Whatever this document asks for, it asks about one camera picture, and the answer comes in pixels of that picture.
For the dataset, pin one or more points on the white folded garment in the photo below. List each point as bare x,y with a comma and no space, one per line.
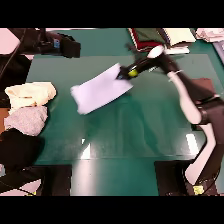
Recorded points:
210,34

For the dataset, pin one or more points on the dark red garment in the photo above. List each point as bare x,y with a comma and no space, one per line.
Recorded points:
146,46

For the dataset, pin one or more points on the dark green garment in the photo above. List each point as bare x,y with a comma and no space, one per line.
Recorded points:
150,34

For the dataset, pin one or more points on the white garment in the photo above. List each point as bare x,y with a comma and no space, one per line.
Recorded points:
100,90
210,34

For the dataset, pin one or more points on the black garment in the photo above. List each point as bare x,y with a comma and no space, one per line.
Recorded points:
18,148

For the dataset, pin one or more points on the cream garment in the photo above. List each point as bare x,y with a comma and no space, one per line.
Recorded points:
30,93

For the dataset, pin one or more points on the grey garment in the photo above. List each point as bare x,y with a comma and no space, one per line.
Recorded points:
28,120

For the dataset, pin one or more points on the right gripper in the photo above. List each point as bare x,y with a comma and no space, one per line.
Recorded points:
128,72

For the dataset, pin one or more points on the pale yellow garment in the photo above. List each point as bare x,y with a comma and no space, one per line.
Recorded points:
179,36

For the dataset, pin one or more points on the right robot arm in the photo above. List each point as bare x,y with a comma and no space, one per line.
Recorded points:
190,106

